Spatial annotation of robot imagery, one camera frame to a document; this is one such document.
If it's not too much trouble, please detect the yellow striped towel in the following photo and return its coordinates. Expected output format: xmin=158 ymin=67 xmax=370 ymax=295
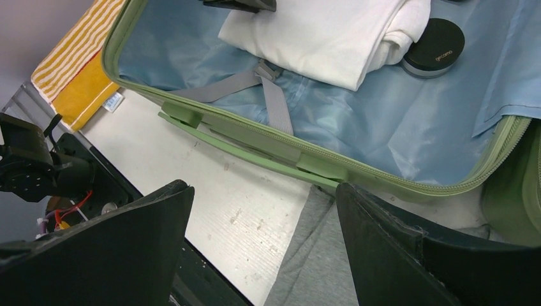
xmin=31 ymin=0 xmax=124 ymax=131

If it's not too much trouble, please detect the black round cosmetic jar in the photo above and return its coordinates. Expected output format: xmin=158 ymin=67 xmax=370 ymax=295
xmin=401 ymin=18 xmax=465 ymax=78

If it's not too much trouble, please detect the grey shirt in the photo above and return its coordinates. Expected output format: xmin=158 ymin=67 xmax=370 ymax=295
xmin=265 ymin=186 xmax=493 ymax=305

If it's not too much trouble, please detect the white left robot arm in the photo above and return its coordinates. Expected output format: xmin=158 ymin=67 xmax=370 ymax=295
xmin=1 ymin=1 xmax=123 ymax=202

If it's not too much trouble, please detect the green suitcase with blue lining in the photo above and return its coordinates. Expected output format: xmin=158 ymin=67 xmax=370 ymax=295
xmin=102 ymin=1 xmax=540 ymax=246

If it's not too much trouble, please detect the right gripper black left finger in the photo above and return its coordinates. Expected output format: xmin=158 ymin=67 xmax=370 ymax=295
xmin=1 ymin=180 xmax=195 ymax=305

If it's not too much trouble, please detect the white shirt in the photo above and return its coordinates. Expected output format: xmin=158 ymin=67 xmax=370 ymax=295
xmin=218 ymin=0 xmax=431 ymax=91

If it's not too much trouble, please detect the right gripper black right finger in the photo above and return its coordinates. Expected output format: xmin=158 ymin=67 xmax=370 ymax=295
xmin=336 ymin=183 xmax=540 ymax=305

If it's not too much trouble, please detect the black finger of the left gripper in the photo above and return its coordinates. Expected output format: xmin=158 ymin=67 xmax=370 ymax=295
xmin=202 ymin=0 xmax=277 ymax=13

